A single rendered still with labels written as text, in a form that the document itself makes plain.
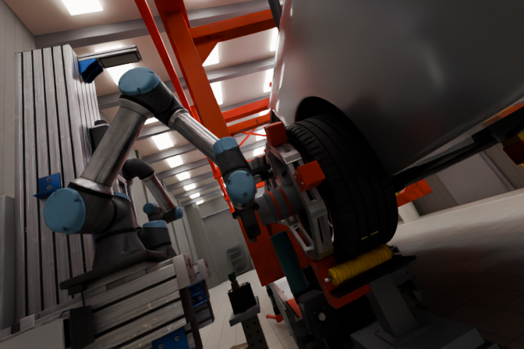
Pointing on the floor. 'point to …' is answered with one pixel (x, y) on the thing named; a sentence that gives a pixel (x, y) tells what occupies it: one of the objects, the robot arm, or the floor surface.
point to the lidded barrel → (408, 213)
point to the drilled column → (254, 333)
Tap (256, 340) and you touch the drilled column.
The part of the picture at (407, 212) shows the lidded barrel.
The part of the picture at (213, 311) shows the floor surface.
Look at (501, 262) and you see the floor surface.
